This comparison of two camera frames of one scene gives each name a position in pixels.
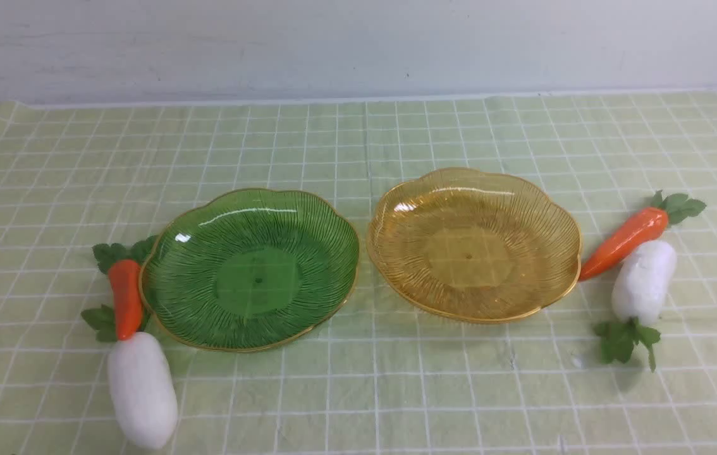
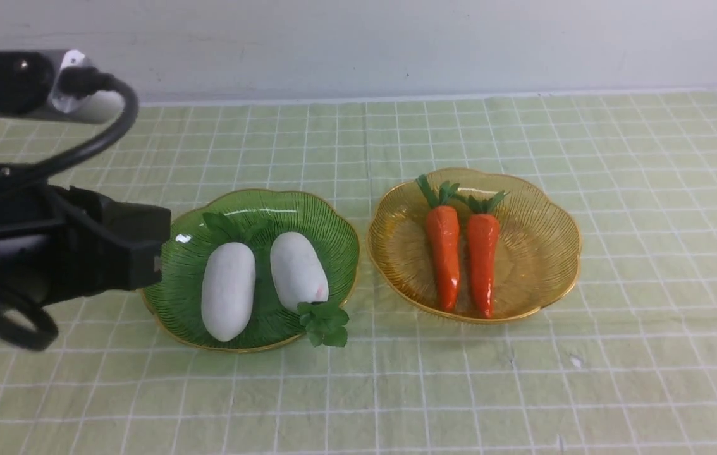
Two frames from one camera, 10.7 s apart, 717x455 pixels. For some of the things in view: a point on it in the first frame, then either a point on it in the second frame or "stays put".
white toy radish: [141, 381] → [227, 289]
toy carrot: [668, 210] → [484, 239]
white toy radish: [643, 284] → [297, 271]
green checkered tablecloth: [40, 184] stays put
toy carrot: [124, 264] → [444, 225]
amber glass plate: [473, 246] stays put
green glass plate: [246, 270] stays put
